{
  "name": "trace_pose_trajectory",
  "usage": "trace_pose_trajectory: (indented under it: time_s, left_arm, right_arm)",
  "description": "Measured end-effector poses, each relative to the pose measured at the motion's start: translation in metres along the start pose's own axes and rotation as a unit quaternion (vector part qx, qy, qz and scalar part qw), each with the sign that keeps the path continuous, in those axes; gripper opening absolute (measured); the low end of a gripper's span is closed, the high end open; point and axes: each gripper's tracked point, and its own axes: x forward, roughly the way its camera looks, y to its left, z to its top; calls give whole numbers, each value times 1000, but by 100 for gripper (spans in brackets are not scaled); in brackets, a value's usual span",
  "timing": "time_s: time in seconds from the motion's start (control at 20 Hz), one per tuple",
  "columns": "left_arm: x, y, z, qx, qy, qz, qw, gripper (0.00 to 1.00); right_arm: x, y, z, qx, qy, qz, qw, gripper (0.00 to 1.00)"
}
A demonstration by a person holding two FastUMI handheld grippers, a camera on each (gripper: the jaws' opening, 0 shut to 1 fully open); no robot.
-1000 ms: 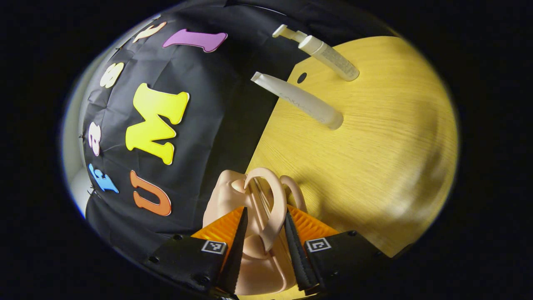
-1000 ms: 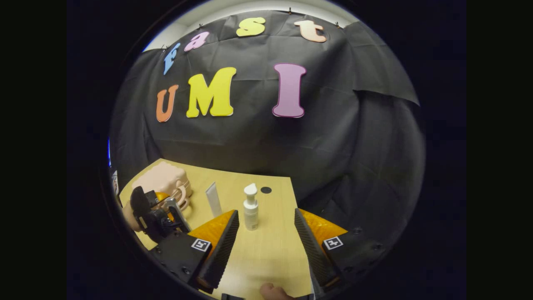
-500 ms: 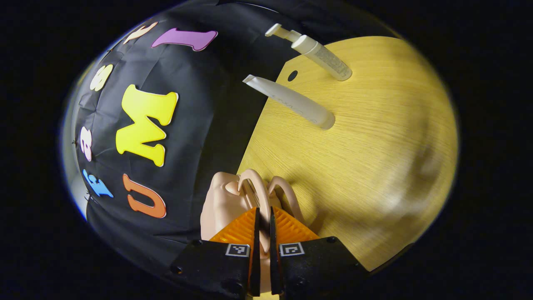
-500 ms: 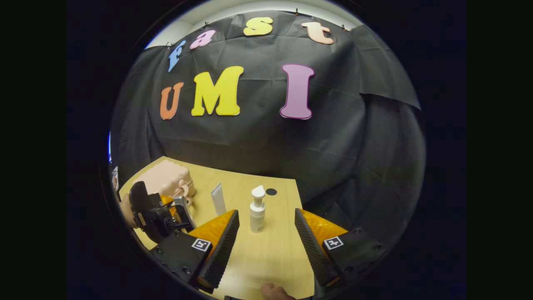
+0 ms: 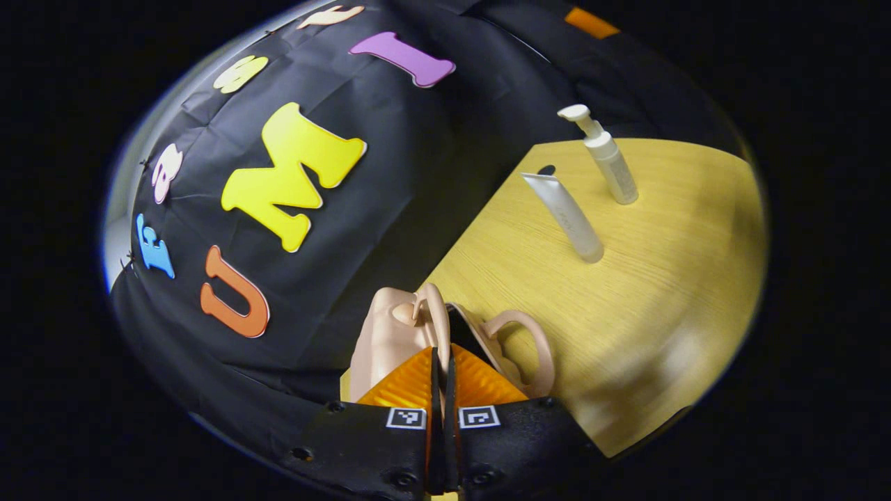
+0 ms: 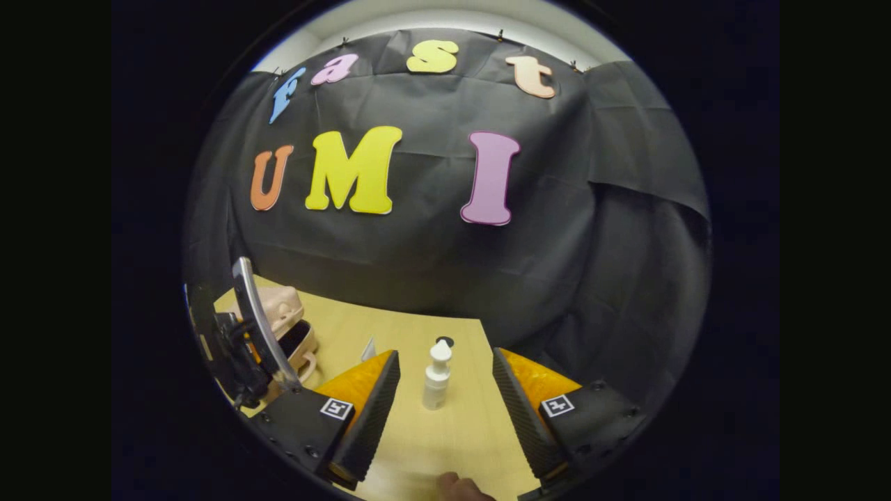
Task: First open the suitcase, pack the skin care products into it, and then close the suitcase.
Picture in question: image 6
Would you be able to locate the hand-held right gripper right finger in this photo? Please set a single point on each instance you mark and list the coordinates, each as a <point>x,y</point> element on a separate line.
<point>525,417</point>

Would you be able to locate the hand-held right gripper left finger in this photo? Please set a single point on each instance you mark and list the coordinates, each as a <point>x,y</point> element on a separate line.
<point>372,410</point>

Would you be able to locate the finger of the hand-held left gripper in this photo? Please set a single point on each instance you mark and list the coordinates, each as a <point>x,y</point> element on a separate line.
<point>237,362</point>
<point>261,320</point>

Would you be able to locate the pink beige suitcase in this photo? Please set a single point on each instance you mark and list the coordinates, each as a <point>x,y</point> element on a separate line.
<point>282,313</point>

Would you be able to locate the white skin care tube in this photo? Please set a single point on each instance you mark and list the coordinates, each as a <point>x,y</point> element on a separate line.
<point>369,350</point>

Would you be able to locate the white pump bottle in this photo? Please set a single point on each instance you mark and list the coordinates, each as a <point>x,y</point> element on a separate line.
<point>436,383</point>

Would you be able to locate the black backdrop cloth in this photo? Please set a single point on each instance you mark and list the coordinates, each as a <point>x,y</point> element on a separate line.
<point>431,264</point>

